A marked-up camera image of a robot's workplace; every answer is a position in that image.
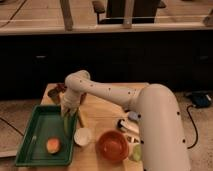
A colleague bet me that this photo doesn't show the blue cloth item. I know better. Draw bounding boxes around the blue cloth item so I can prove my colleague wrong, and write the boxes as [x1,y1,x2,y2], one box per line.
[128,111,139,122]

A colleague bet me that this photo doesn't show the yellow green pepper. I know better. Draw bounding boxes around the yellow green pepper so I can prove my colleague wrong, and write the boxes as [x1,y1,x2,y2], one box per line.
[63,114,75,137]

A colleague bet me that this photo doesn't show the wooden table leg right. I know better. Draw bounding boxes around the wooden table leg right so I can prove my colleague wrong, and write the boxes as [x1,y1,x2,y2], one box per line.
[123,0,135,29]

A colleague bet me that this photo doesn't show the white black-tipped tool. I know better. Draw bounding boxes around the white black-tipped tool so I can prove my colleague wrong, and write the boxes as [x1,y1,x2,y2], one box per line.
[117,119,139,134]

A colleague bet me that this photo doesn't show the green plastic tray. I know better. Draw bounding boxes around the green plastic tray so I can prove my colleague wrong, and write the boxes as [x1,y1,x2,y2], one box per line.
[15,105,77,167]

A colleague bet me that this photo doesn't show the light green cup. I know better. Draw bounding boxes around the light green cup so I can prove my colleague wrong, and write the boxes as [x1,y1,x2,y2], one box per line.
[131,144,142,162]

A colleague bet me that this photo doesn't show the orange fruit toy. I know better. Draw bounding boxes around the orange fruit toy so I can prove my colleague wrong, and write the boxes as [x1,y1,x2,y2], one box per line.
[46,138,60,154]

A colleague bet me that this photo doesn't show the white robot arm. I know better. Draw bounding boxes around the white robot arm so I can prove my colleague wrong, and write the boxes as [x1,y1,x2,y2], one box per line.
[61,70,191,171]

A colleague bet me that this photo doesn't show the wooden table leg left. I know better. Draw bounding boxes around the wooden table leg left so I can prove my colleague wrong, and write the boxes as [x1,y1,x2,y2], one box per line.
[60,0,73,31]

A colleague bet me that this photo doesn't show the black floor cable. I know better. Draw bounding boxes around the black floor cable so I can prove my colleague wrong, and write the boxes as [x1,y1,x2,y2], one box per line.
[184,104,200,150]

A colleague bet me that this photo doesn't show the blue black floor device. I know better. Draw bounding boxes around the blue black floor device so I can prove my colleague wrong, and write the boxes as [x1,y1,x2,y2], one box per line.
[190,94,212,108]

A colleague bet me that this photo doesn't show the brown object on table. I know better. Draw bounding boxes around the brown object on table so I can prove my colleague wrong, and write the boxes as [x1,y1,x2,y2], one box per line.
[47,83,66,104]

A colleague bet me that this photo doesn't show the wooden table leg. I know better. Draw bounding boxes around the wooden table leg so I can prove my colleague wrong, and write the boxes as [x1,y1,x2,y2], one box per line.
[60,0,73,31]
[123,0,135,29]

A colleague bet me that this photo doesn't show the white small cup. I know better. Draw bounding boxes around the white small cup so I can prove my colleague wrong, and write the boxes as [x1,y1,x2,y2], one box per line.
[74,127,92,147]

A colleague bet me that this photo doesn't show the black chair base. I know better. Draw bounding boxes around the black chair base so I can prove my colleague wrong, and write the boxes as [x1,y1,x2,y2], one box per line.
[92,0,166,25]

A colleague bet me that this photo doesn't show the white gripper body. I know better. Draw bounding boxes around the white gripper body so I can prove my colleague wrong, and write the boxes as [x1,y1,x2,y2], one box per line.
[61,90,81,116]

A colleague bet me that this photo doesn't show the orange plastic bowl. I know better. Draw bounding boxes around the orange plastic bowl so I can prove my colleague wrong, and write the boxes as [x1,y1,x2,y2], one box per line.
[96,130,129,163]

